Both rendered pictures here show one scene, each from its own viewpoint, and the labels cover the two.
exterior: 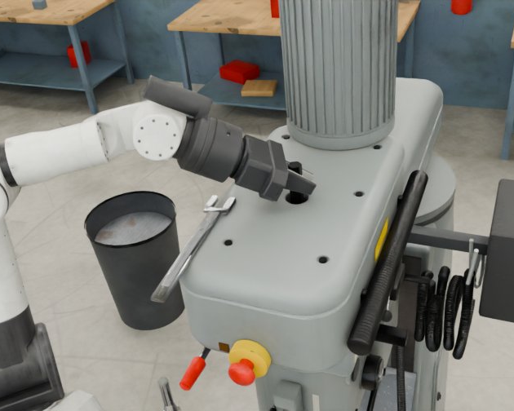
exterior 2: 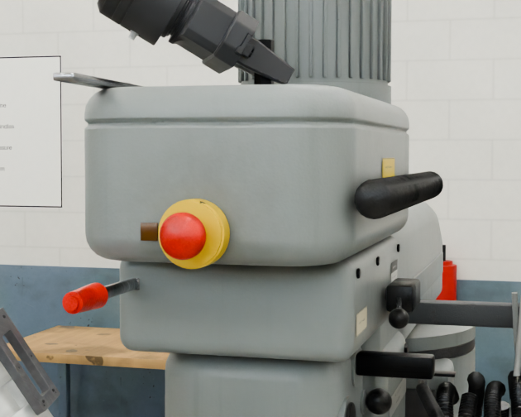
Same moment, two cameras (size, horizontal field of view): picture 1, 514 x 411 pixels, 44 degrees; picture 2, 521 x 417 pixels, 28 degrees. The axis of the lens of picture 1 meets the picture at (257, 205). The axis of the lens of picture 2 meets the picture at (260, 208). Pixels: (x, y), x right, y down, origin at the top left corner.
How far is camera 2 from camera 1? 0.70 m
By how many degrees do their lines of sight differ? 33
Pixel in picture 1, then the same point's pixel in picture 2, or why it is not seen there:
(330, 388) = not seen: outside the picture
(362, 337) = (379, 181)
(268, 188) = (231, 31)
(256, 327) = (211, 166)
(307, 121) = not seen: hidden behind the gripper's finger
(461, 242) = (499, 309)
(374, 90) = (365, 20)
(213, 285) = (148, 98)
